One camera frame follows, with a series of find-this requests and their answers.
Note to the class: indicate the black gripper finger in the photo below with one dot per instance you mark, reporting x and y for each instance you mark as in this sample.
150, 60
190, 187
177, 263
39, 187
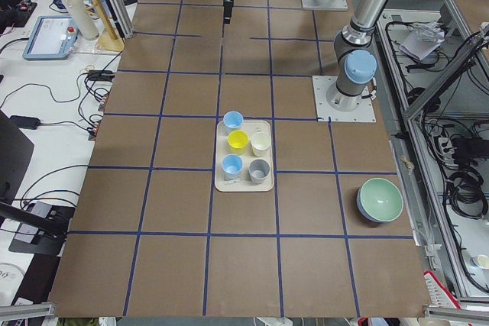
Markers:
228, 6

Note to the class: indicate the light blue cup far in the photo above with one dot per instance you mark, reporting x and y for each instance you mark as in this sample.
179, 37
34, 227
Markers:
233, 121

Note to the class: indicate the light blue cup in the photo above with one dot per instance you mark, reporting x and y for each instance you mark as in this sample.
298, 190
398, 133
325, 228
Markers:
233, 121
232, 166

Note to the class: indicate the yellow plastic cup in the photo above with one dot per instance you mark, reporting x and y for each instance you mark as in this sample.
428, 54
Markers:
237, 142

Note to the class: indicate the pale green white cup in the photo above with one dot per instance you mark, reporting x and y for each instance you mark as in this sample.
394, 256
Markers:
260, 143

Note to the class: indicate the light blue cup near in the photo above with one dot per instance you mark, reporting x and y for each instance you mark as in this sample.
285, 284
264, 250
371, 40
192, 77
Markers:
232, 166

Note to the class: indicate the grey plastic cup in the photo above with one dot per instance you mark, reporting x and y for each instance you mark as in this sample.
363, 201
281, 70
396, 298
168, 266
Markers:
258, 170

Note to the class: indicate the wooden mug tree stand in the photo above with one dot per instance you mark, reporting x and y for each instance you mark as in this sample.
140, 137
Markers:
108, 39

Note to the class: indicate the beige water bottle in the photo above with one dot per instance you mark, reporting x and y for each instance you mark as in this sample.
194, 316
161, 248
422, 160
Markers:
78, 12

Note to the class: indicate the cream plastic tray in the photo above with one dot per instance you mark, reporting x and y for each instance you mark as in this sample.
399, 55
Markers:
244, 182

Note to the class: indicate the blue teach pendant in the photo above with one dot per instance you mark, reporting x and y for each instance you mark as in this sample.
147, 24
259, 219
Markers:
52, 39

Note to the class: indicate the black power adapter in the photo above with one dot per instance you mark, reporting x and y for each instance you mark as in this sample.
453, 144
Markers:
25, 122

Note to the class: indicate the green blue bowl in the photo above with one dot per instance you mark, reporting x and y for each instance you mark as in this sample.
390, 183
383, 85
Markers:
379, 200

